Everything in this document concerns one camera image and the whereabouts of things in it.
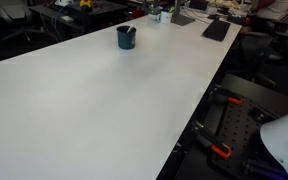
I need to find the dark teal speckled mug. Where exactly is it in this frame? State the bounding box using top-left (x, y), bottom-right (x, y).
top-left (116, 25), bottom-right (138, 51)

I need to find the black perforated mounting board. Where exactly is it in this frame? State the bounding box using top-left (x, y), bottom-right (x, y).
top-left (210, 96), bottom-right (285, 180)

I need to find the red object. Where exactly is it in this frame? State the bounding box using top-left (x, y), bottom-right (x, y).
top-left (132, 9), bottom-right (145, 19)

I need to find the blue cable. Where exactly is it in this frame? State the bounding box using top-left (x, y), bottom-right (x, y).
top-left (51, 4), bottom-right (68, 33)

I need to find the grey monitor stand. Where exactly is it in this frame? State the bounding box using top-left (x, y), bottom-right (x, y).
top-left (170, 0), bottom-right (196, 27)

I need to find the black box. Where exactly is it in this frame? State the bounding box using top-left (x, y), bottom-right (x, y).
top-left (227, 13), bottom-right (249, 26)

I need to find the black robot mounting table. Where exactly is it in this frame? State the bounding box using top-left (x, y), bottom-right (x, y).
top-left (173, 73), bottom-right (288, 180)

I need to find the dark laptop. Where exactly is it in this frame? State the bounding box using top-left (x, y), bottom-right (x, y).
top-left (188, 0), bottom-right (210, 13)

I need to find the black background desk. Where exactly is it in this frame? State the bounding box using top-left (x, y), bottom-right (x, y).
top-left (28, 0), bottom-right (129, 34)

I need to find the black clamp orange handle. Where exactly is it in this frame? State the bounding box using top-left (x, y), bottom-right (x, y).
top-left (207, 87), bottom-right (243, 107)
top-left (191, 121), bottom-right (233, 159)

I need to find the white coffee mug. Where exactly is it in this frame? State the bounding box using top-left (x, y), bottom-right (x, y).
top-left (156, 10), bottom-right (173, 25)

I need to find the person in white shirt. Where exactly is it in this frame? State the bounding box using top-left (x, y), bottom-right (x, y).
top-left (249, 0), bottom-right (288, 22)

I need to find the grey office chair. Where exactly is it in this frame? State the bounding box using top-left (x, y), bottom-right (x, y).
top-left (0, 0), bottom-right (47, 43)

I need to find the black keyboard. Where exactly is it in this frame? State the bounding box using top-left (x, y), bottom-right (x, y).
top-left (201, 19), bottom-right (231, 43)

